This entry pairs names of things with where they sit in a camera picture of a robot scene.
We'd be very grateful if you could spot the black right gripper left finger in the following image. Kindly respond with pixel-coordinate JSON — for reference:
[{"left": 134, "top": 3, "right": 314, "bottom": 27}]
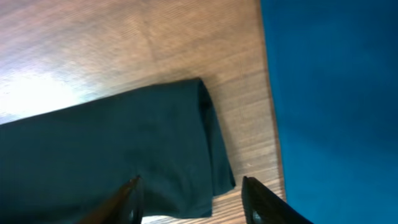
[{"left": 77, "top": 175, "right": 144, "bottom": 224}]

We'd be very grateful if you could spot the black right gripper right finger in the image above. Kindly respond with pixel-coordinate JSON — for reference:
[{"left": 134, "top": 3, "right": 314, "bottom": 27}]
[{"left": 241, "top": 176, "right": 312, "bottom": 224}]

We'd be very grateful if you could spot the black polo shirt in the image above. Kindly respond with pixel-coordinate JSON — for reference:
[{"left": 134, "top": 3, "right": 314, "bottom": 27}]
[{"left": 1, "top": 78, "right": 235, "bottom": 223}]

